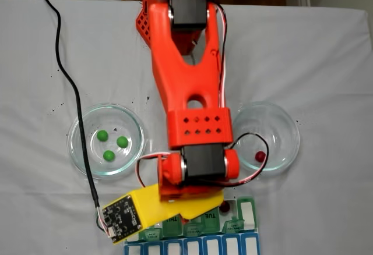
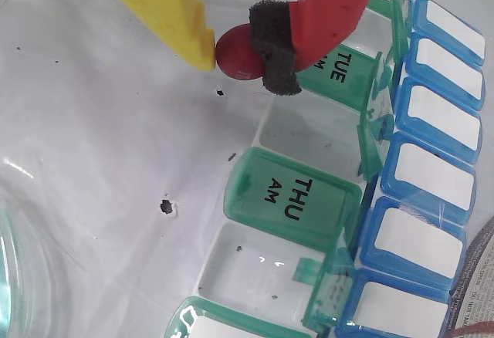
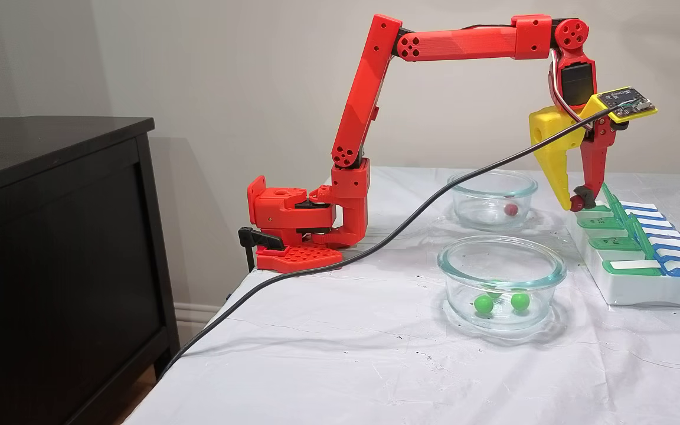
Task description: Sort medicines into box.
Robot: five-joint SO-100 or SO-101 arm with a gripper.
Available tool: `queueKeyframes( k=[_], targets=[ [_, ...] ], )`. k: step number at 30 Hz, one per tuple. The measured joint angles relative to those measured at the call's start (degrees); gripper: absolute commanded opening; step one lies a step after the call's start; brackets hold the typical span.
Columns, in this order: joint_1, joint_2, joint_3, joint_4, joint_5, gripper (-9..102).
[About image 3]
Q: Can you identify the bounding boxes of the weekly pill organizer box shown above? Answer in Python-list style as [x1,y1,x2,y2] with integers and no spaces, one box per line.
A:
[566,179,680,310]

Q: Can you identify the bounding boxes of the glass bowl with red balls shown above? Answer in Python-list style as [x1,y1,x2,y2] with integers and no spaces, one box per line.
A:
[447,169,539,231]

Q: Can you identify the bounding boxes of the glass bowl with green balls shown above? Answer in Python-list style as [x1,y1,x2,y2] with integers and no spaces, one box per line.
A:
[437,237,568,331]

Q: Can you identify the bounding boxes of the white table cover sheet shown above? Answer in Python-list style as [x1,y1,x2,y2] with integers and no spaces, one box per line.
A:
[125,166,680,425]

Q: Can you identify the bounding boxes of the black table clamp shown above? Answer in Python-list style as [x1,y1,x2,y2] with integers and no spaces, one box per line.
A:
[238,227,285,273]

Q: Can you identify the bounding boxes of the black wooden cabinet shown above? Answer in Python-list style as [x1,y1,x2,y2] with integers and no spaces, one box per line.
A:
[0,116,181,425]

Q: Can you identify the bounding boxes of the white red servo wire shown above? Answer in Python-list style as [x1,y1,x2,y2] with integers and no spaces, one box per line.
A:
[548,48,594,126]

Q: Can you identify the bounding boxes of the yellow camera board mount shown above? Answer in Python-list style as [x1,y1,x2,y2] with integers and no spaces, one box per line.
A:
[579,86,658,125]

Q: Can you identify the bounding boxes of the black camera cable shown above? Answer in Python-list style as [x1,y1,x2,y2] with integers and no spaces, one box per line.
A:
[157,106,636,381]

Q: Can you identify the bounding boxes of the white wall baseboard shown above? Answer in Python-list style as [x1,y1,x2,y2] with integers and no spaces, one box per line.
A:
[174,302,218,344]

